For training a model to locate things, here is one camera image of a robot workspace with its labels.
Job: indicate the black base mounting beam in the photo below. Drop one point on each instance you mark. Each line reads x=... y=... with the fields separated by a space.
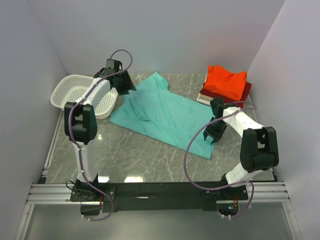
x=147 y=196

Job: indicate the aluminium extrusion rail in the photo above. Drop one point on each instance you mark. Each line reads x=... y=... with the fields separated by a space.
x=58 y=194

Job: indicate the folded orange t-shirt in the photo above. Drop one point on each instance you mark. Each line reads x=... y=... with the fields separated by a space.
x=223 y=82

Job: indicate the white perforated plastic basket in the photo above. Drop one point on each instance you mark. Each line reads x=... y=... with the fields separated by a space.
x=73 y=86

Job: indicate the folded beige t-shirt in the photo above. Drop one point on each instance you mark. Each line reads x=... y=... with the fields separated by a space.
x=208 y=98

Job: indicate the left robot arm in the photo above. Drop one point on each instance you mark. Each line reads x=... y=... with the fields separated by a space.
x=80 y=123

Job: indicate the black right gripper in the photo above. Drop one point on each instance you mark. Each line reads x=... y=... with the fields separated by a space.
x=217 y=136

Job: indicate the folded dark red t-shirt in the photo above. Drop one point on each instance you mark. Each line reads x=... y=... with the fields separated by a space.
x=213 y=95

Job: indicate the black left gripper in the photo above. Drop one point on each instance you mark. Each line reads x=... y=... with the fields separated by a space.
x=129 y=84

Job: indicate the folded white t-shirt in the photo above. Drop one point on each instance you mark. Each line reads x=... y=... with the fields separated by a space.
x=203 y=101

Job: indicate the teal t-shirt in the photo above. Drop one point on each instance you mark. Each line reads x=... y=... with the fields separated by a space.
x=152 y=110

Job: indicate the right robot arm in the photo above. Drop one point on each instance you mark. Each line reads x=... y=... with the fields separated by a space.
x=259 y=146

